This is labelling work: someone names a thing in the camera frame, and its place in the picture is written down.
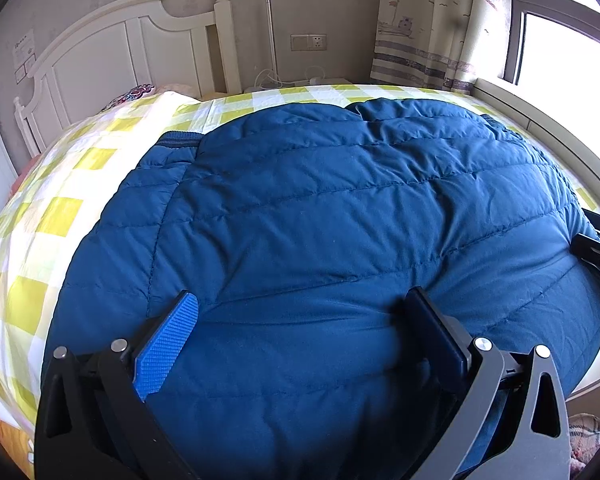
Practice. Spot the pink cloth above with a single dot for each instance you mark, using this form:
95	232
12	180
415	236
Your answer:
25	175

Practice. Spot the patterned red blue pillow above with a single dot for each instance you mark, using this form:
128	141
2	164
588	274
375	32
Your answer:
130	96

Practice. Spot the white wall paper notice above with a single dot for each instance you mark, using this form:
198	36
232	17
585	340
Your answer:
24	55

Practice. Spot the white wooden headboard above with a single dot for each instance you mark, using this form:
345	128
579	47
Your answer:
105	55

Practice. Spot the white nightstand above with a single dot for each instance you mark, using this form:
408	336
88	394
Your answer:
300	85

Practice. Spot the printed beige curtain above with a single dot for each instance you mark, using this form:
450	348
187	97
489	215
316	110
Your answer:
430	25

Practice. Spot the white window sill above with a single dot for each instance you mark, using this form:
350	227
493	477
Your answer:
545	115

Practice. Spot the blue quilted down jacket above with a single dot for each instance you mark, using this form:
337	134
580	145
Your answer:
330	220

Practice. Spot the yellow checked bed sheet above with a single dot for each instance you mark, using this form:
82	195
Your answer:
55	195

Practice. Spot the pink patterned rug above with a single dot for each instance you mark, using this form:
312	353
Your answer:
587	437

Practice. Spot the beige wall socket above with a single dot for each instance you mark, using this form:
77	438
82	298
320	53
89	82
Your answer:
308	42

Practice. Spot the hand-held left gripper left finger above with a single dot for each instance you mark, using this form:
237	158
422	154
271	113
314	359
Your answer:
166	345

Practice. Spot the cream pillow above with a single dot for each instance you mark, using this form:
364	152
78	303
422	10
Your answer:
177	97

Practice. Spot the window with dark frame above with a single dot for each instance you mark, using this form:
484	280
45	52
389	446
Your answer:
555	20

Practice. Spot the pink orange blanket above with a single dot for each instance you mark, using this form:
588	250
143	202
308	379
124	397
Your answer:
2	430

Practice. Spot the slim white pole lamp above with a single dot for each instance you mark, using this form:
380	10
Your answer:
269	40

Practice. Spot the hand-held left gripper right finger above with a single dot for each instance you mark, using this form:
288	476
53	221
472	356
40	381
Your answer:
437	325

